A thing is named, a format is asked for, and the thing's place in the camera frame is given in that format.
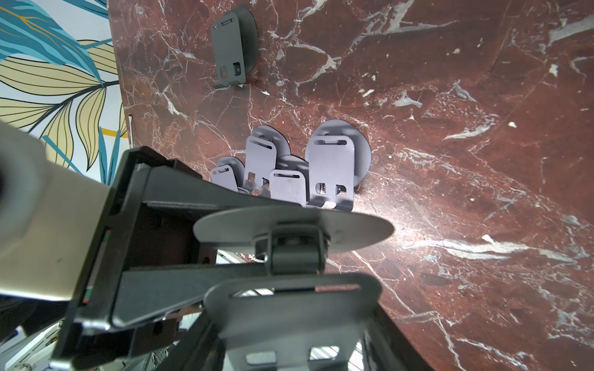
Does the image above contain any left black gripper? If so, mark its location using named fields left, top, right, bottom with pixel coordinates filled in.
left=49, top=147, right=297, bottom=369

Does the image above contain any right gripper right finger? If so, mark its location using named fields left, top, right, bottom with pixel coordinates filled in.
left=366, top=304, right=434, bottom=371

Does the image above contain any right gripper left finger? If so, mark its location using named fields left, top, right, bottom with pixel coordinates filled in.
left=157, top=311, right=223, bottom=371

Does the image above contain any dark grey stand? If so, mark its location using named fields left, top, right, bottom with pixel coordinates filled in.
left=210, top=6, right=259, bottom=89
left=193, top=207, right=394, bottom=370

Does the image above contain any lavender stand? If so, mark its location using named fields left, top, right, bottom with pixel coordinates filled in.
left=210, top=156, right=245, bottom=193
left=306, top=119, right=372, bottom=212
left=242, top=125, right=291, bottom=193
left=269, top=155, right=309, bottom=207

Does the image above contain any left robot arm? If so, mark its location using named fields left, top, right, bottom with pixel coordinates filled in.
left=1, top=125, right=270, bottom=370

